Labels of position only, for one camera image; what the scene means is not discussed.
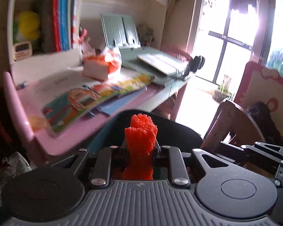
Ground green book stand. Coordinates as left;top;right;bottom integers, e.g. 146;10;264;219
100;13;141;48

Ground teal zigzag knitted blanket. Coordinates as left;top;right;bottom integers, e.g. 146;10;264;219
0;152;32;207

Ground white desk hutch shelf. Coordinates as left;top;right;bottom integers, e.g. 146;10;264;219
7;0;168;85

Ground colourful picture book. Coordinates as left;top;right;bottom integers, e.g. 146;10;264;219
41;73;153;135

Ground white digital timer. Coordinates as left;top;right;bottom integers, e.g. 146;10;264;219
13;41;32;61

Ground row of upright books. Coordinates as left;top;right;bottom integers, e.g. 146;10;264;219
38;0;81;53

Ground orange white tissue pack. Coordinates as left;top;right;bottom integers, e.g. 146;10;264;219
83;47;122;81

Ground blue paper sheets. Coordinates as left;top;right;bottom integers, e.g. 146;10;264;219
95;87;147;116

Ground dark teal trash bin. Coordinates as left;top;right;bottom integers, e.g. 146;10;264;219
87;109;205;156

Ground pink cartoon headboard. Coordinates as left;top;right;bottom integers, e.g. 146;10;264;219
234;62;283;138

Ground yellow plush toy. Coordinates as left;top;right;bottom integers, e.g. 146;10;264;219
13;10;41;44

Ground brown wooden chair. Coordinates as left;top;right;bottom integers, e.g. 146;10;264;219
200;100;265;152

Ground potted plant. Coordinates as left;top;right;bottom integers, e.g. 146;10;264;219
213;75;233;103

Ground open white book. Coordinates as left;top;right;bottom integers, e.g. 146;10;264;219
137;54;188;76

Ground pen holder with pens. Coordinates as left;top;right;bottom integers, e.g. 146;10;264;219
78;28;95;54

